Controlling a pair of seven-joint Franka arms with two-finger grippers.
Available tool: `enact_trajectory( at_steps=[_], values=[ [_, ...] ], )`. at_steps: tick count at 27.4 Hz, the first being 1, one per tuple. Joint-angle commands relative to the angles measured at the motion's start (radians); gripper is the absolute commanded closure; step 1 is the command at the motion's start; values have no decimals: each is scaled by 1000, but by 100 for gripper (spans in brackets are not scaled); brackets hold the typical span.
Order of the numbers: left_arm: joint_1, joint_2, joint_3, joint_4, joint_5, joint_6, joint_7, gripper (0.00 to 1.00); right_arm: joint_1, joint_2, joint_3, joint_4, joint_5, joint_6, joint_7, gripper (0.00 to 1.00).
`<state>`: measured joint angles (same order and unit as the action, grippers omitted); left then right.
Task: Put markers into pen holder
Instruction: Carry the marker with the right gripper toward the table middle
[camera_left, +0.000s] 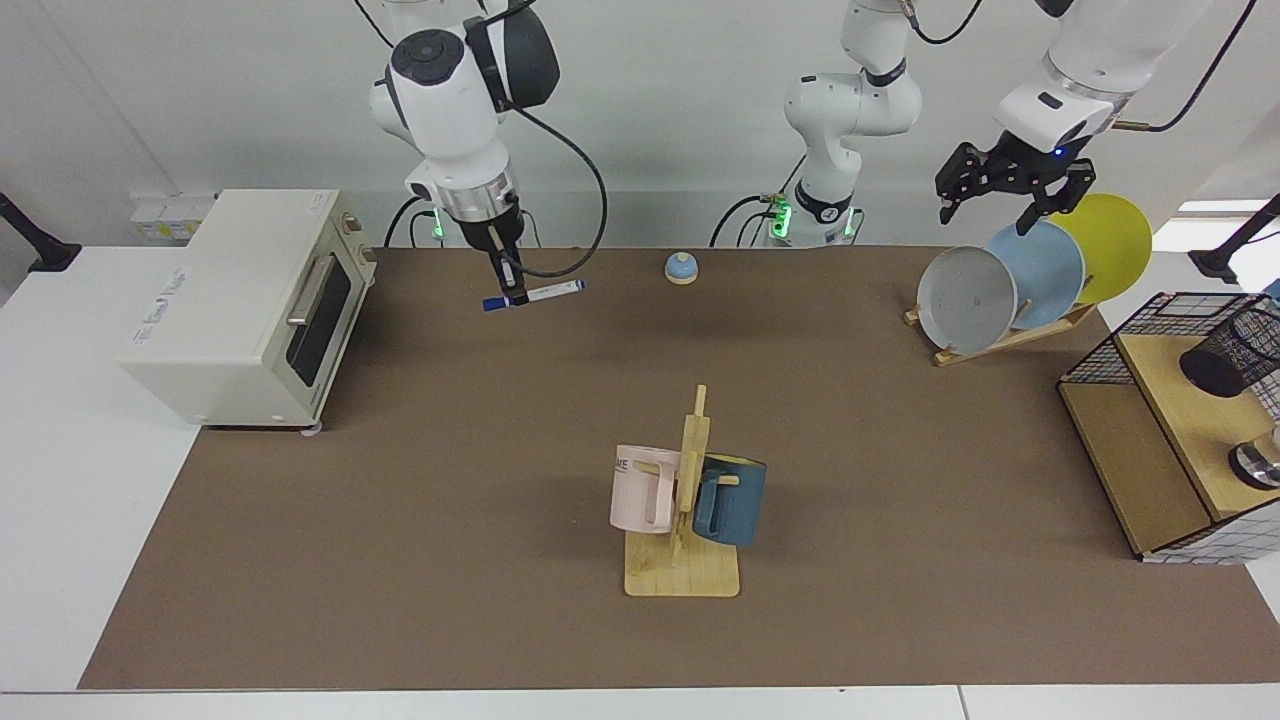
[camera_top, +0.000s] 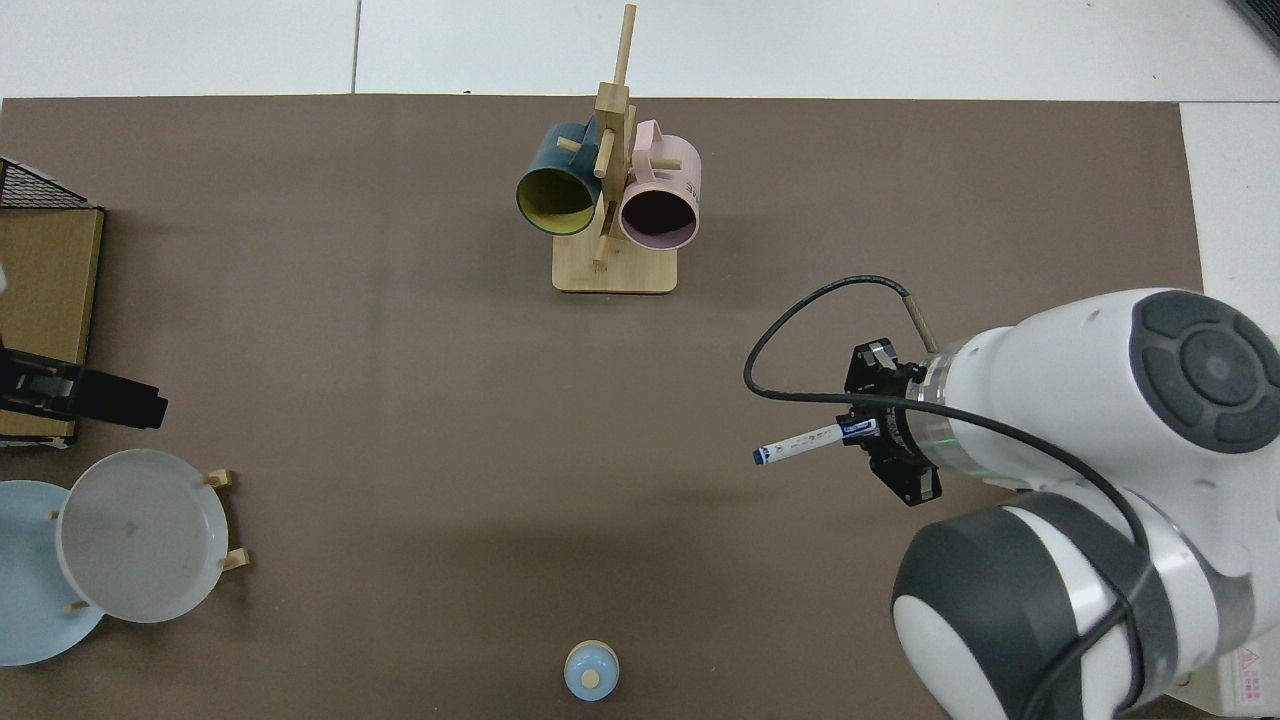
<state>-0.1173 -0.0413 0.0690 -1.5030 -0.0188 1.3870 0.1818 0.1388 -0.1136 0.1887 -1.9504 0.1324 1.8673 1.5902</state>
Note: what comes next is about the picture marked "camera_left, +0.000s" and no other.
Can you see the wooden cup stand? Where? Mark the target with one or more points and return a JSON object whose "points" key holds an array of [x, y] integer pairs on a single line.
{"points": [[680, 575]]}

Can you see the yellow plate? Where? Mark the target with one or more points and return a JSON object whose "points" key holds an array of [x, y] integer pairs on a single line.
{"points": [[1115, 245]]}

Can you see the black mesh pen holder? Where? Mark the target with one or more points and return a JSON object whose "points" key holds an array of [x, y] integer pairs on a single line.
{"points": [[1230, 355]]}

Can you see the grey plate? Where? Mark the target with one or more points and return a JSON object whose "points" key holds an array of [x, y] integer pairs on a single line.
{"points": [[965, 300]]}

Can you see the black clamp stand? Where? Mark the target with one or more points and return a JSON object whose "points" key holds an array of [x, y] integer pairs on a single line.
{"points": [[1225, 258], [45, 255]]}

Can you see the wooden plate rack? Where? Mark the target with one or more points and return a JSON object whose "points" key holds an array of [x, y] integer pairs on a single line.
{"points": [[1000, 342]]}

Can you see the white marker with blue cap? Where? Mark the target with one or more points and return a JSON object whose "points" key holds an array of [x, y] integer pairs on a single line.
{"points": [[555, 291]]}

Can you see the dark blue cup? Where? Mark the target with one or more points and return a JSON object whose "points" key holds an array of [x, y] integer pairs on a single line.
{"points": [[740, 500]]}

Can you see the glass lid with metal knob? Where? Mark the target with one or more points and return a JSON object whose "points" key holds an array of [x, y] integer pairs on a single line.
{"points": [[1258, 465]]}

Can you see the small blue round thing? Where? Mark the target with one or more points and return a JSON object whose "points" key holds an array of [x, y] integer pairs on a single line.
{"points": [[681, 268]]}

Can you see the pink cup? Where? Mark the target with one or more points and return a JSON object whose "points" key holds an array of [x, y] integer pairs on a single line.
{"points": [[635, 490]]}

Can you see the brown table cloth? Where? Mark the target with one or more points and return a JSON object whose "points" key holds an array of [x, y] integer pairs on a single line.
{"points": [[450, 550]]}

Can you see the white wall socket strip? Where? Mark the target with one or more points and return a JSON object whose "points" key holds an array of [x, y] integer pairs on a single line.
{"points": [[170, 215]]}

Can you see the pale toaster oven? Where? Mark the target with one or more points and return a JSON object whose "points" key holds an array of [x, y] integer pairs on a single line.
{"points": [[230, 290]]}

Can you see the light blue plate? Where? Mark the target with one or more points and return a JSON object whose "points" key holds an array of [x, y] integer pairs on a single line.
{"points": [[1050, 275]]}

